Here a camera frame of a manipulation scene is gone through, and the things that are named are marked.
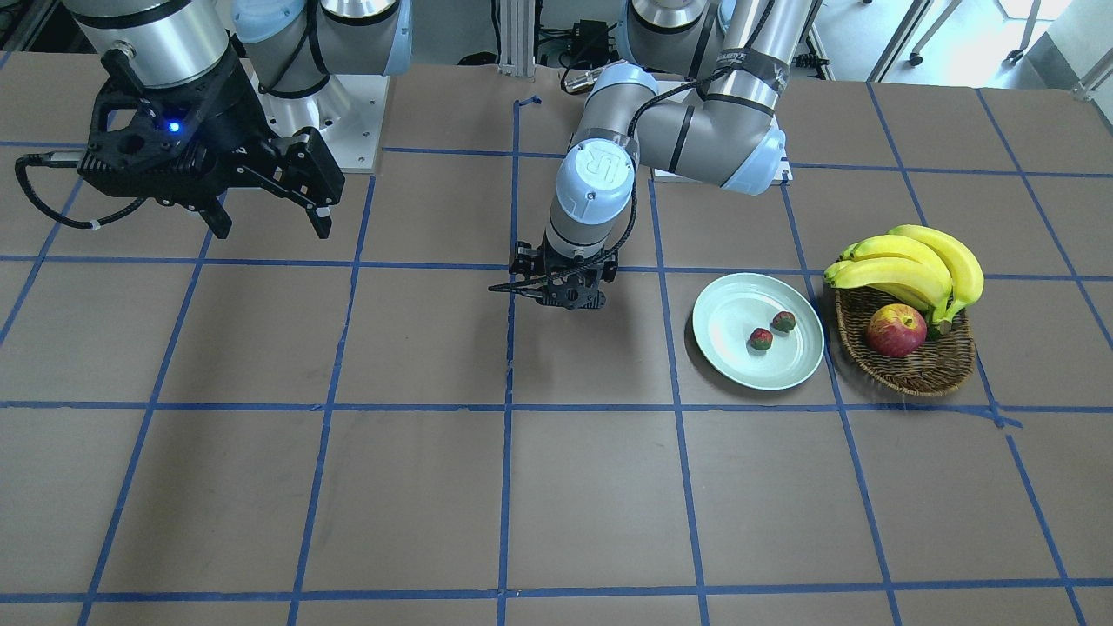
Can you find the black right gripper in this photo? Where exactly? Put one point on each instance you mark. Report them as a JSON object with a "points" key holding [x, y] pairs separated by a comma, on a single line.
{"points": [[231, 116]]}

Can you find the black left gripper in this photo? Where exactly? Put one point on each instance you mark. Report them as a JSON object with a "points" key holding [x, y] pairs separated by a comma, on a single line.
{"points": [[528, 260]]}

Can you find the red strawberry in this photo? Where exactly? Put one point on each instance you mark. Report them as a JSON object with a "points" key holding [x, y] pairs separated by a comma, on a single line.
{"points": [[784, 321], [760, 339]]}

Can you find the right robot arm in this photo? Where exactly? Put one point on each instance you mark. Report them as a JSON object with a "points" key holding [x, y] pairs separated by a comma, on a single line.
{"points": [[289, 49]]}

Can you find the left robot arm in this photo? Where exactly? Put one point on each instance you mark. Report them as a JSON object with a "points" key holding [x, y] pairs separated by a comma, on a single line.
{"points": [[735, 51]]}

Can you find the light green plate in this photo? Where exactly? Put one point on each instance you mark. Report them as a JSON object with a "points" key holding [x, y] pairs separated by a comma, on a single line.
{"points": [[730, 307]]}

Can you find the silver cylindrical connector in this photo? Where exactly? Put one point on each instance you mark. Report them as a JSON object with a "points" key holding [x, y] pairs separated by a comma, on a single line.
{"points": [[581, 83]]}

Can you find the black power adapter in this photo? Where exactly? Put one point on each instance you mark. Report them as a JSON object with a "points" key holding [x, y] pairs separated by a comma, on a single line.
{"points": [[590, 44]]}

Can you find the red yellow apple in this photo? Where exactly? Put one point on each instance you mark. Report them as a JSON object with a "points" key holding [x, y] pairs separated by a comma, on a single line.
{"points": [[896, 330]]}

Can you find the brown wicker basket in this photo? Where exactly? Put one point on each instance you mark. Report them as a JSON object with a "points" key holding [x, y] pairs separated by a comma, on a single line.
{"points": [[938, 367]]}

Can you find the yellow banana bunch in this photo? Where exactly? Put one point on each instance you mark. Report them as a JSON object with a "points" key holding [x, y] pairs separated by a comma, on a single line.
{"points": [[927, 269]]}

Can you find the aluminium frame post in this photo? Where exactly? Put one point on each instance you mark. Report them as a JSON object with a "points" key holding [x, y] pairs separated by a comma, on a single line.
{"points": [[517, 21]]}

